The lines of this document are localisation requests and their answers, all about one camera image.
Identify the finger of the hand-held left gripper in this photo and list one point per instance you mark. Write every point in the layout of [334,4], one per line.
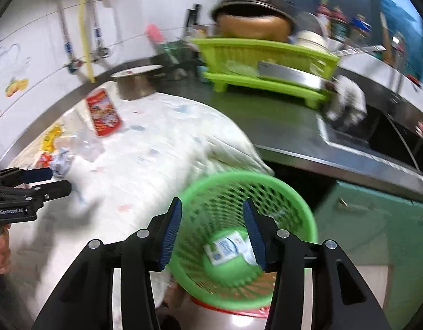
[55,189]
[36,175]

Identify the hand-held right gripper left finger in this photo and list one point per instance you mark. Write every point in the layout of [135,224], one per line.
[170,233]

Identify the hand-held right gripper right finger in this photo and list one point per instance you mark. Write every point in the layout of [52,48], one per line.
[254,237]

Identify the white blue paper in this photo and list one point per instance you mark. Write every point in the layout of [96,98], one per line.
[62,163]

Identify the yellow snack packet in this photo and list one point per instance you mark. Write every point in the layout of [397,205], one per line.
[51,139]

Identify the green mesh plastic basket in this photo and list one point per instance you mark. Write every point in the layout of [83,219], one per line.
[294,213]

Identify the person's left hand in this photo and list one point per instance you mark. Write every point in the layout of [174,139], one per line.
[0,251]

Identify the orange red wrapper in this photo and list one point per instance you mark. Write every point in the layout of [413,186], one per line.
[43,160]

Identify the white blue printed packet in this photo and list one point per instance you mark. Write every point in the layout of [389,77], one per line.
[225,247]

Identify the clear crumpled plastic wrapper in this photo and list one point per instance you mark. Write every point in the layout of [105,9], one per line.
[84,144]

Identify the white printed quilted blanket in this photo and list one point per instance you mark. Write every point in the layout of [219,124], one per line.
[146,165]

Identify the red snack packet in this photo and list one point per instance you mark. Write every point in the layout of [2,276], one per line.
[103,113]

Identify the metal pot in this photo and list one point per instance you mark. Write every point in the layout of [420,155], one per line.
[136,87]

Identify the green cabinet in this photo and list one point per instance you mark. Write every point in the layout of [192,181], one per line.
[386,233]

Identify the light blue cup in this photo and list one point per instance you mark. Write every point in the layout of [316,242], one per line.
[202,74]

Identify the steel sink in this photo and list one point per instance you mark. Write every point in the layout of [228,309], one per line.
[386,137]

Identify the white rag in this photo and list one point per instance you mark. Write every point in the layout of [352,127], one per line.
[349,99]

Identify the steel cleaver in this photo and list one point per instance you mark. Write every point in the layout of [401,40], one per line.
[290,74]

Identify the dark green holder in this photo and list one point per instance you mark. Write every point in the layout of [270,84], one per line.
[179,55]

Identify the pink brush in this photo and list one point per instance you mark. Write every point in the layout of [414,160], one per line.
[153,33]

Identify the green plastic dish rack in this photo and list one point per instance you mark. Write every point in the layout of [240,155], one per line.
[249,50]

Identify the white bowl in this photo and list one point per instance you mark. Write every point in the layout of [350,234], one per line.
[311,39]

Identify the brown round pot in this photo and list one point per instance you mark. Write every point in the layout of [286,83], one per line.
[252,27]

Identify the metal faucet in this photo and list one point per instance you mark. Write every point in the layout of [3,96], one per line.
[356,51]

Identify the grey round plate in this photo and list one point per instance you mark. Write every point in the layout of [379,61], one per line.
[306,22]

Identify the fruit wall sticker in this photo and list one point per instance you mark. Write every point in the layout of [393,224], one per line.
[16,87]

